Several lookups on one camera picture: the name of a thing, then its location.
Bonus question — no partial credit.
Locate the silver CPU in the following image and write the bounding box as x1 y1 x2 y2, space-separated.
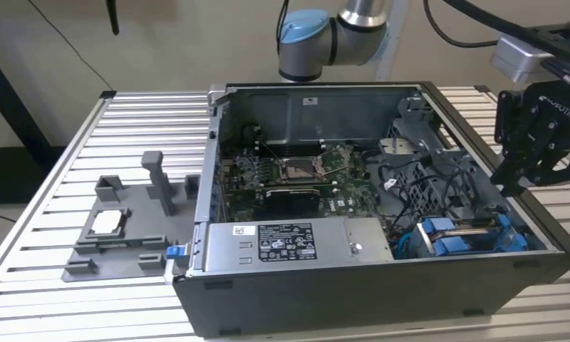
90 211 124 235

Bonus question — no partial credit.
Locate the green motherboard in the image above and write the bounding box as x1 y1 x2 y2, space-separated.
219 142 386 222

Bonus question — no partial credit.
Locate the thick black hanging strap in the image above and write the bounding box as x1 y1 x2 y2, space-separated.
104 0 120 36

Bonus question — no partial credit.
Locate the thin metal locking lever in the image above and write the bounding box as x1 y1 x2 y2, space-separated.
259 140 282 162

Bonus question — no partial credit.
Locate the thin black wire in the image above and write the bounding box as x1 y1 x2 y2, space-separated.
388 174 432 229

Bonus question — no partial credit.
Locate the thin black wall cable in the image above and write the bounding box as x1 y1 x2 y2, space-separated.
27 0 114 90

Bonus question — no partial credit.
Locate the CPU socket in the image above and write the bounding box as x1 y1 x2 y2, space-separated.
276 156 324 183

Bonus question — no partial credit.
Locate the black graphics card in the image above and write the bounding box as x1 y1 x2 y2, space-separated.
263 187 322 219

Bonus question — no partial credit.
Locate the metal disk bay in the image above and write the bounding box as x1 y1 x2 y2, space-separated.
415 212 531 259

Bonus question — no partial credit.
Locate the grey parts rack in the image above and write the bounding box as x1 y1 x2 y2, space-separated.
60 151 200 284

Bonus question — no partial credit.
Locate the black RAM slots row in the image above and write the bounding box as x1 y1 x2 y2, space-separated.
263 180 336 190
263 140 326 155

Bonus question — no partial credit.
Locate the grey power supply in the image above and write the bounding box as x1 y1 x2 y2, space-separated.
202 217 392 276

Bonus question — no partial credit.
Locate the blue wire bundle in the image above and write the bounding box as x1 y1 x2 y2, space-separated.
391 230 415 258

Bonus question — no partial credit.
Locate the thick black gripper cable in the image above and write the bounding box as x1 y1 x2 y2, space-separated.
422 0 570 71

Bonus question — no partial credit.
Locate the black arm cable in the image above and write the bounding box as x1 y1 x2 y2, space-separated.
272 0 288 38

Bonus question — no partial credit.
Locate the open black PC case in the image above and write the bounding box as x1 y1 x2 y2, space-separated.
163 81 570 339

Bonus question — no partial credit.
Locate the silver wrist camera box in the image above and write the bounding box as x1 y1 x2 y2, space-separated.
488 35 555 85

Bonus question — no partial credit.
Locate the perforated grey drive cage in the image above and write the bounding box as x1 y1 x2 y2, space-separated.
364 152 507 229

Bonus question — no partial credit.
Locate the black desk stand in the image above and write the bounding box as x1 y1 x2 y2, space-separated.
0 41 67 204

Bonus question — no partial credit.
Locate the black disk wire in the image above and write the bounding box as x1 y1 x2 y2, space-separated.
431 156 486 220
440 174 462 218

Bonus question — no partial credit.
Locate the black wire with white plug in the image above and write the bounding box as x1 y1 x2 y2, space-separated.
376 162 438 192

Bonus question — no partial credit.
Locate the metal socket cover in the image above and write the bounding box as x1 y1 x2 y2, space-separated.
315 146 352 172

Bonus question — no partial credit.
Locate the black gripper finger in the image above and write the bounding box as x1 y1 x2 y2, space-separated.
491 90 524 197
511 145 570 196

